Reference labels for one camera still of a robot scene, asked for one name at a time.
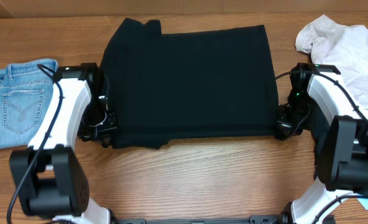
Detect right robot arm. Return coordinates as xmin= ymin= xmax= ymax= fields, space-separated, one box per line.
xmin=274 ymin=63 xmax=368 ymax=223

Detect black t-shirt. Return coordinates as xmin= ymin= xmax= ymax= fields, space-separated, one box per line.
xmin=100 ymin=18 xmax=278 ymax=149

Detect folded light blue jeans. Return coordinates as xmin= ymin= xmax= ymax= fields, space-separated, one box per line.
xmin=0 ymin=58 xmax=59 ymax=149

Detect black Nike garment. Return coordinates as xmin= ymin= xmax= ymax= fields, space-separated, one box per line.
xmin=311 ymin=109 xmax=329 ymax=157

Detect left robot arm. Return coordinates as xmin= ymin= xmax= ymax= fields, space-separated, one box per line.
xmin=6 ymin=62 xmax=118 ymax=224

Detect beige crumpled garment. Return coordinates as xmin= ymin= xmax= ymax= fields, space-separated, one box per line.
xmin=295 ymin=15 xmax=368 ymax=111

